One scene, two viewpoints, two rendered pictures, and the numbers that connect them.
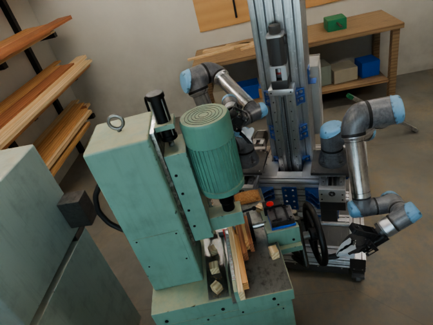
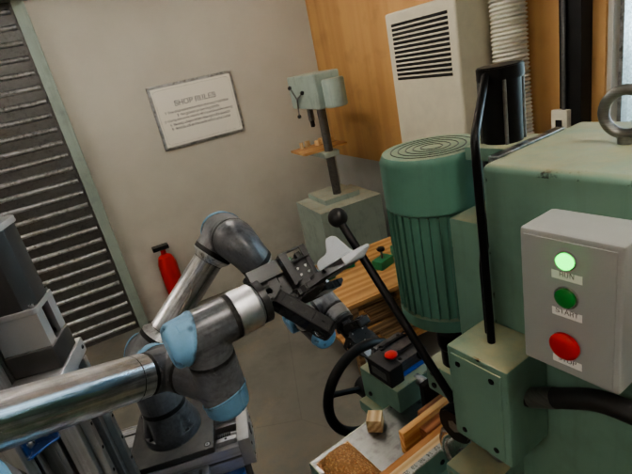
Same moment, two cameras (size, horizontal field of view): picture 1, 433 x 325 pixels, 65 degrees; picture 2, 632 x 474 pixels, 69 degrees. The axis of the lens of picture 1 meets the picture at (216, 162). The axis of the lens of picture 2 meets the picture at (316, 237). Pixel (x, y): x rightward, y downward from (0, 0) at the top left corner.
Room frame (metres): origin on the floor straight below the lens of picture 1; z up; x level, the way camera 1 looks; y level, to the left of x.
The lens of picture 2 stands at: (1.64, 0.51, 1.68)
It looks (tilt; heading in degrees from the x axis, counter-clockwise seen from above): 21 degrees down; 237
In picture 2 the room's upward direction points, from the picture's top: 12 degrees counter-clockwise
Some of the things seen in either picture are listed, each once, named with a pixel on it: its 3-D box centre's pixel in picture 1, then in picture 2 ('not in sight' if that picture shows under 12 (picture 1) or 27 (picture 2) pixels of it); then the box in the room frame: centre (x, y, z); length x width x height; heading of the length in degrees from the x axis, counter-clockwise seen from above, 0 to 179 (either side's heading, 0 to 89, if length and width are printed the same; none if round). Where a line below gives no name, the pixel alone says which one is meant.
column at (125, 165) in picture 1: (153, 208); (616, 396); (1.07, 0.29, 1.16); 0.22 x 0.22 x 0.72; 87
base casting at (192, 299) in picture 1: (216, 264); not in sight; (1.06, 0.12, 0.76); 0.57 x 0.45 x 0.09; 87
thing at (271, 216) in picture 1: (278, 212); (394, 355); (1.04, -0.19, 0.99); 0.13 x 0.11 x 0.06; 177
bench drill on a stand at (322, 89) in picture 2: not in sight; (336, 187); (-0.29, -2.05, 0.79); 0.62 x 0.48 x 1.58; 77
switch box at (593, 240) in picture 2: not in sight; (583, 297); (1.21, 0.31, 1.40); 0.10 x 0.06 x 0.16; 87
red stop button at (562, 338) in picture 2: not in sight; (563, 346); (1.25, 0.31, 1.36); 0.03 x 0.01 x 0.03; 87
